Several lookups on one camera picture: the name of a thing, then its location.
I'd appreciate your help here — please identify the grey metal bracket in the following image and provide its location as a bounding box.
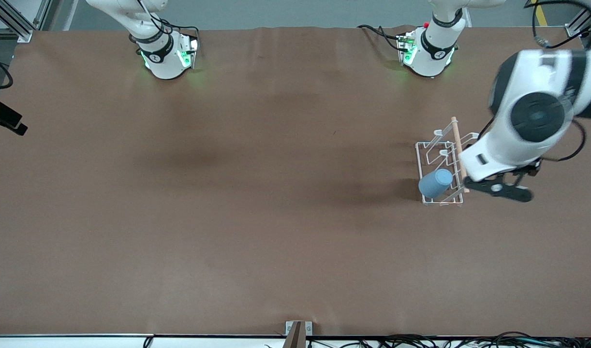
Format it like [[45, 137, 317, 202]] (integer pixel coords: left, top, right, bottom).
[[285, 320, 313, 337]]

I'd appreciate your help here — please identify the blue plastic cup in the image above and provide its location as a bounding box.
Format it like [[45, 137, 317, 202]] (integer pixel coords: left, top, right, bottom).
[[418, 168, 454, 199]]

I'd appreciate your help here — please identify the aluminium frame post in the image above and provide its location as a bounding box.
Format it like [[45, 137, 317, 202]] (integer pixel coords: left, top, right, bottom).
[[565, 0, 591, 38], [0, 0, 33, 43]]

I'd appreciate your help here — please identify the white wire cup rack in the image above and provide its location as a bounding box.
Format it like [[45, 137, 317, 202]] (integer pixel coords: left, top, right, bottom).
[[415, 116, 480, 207]]

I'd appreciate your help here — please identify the black base cable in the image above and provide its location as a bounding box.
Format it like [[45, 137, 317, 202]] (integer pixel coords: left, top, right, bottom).
[[169, 24, 201, 45], [357, 24, 403, 52]]

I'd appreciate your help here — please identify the brown table cover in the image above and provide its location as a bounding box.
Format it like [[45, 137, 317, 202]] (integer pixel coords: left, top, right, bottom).
[[0, 25, 591, 337]]

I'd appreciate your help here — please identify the brown camera mount bar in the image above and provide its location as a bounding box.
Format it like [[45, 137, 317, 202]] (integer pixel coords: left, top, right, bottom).
[[282, 321, 307, 348]]

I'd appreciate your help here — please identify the black cable tangle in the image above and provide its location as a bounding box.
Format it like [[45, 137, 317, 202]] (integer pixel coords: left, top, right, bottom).
[[308, 331, 591, 348]]

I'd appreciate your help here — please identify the white table edge rail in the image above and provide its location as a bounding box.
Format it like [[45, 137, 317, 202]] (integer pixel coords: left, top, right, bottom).
[[0, 333, 591, 348]]

